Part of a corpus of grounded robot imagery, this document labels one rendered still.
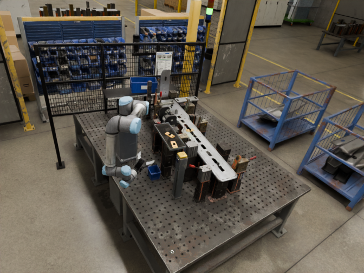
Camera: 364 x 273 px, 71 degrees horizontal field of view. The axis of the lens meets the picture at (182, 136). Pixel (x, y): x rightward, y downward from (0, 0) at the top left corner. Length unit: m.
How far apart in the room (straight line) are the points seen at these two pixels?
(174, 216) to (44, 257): 1.33
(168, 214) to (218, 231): 0.41
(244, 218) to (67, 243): 1.70
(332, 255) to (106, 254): 2.33
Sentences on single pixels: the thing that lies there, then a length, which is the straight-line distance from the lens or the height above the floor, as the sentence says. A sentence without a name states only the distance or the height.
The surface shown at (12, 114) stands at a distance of 4.40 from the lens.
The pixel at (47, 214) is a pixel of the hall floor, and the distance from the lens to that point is 3.18.
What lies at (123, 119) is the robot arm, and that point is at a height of 1.39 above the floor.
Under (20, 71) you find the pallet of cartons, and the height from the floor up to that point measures 0.55.
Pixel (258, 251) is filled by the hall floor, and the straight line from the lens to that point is 3.01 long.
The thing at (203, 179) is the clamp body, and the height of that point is 0.98.
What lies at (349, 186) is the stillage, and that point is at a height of 0.16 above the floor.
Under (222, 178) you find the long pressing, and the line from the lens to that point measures 2.07.
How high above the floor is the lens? 2.39
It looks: 35 degrees down
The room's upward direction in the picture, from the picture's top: 8 degrees clockwise
